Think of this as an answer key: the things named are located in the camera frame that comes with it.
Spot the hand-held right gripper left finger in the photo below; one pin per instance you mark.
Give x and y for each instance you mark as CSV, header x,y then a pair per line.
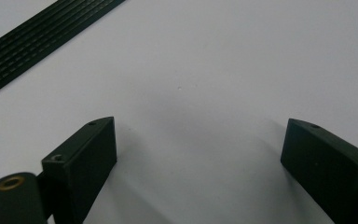
x,y
80,168

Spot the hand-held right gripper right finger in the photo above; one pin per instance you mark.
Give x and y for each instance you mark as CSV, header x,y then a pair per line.
x,y
329,168

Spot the dark green ribbed belt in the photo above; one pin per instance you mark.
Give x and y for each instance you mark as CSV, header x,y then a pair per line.
x,y
28,40

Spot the white table sheet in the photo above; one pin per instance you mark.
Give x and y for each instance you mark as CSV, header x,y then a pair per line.
x,y
199,62

